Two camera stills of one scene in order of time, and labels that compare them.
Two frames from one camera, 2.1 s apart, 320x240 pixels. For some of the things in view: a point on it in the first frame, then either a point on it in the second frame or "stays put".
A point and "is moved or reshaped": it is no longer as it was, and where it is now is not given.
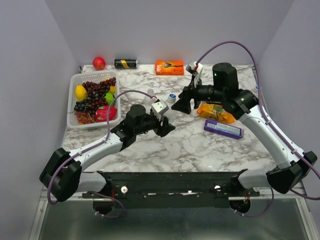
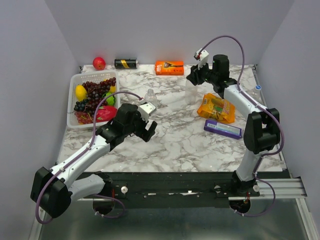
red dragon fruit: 102,113 stays put
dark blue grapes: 80,106 stays put
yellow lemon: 81,92 stays put
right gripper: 183,104 to 195,72
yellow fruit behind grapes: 113,89 stays put
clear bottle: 172,115 is moved or reshaped
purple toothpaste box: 225,129 stays put
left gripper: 166,128 to 143,133
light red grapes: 83,117 stays put
